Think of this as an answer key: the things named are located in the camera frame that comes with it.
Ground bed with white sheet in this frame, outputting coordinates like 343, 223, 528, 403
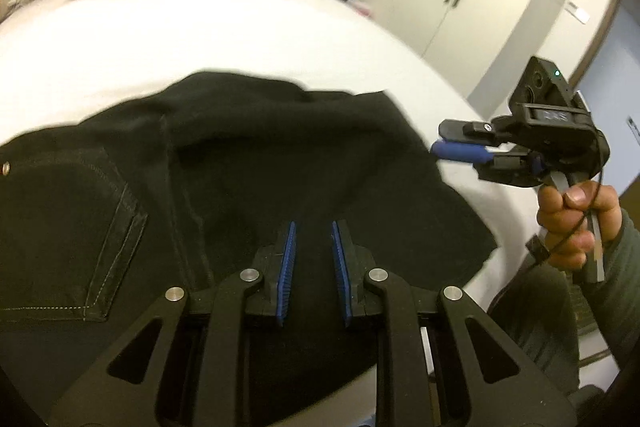
1, 0, 537, 309

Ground person's dark trouser leg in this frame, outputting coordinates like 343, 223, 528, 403
487, 263, 604, 416

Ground person's right hand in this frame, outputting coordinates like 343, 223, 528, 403
537, 181, 622, 272

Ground white striped bucket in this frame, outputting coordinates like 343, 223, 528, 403
350, 0, 373, 18

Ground black jeans pants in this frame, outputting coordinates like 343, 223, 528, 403
1, 72, 496, 426

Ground person's right forearm grey sleeve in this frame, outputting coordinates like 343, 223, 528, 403
582, 210, 639, 369

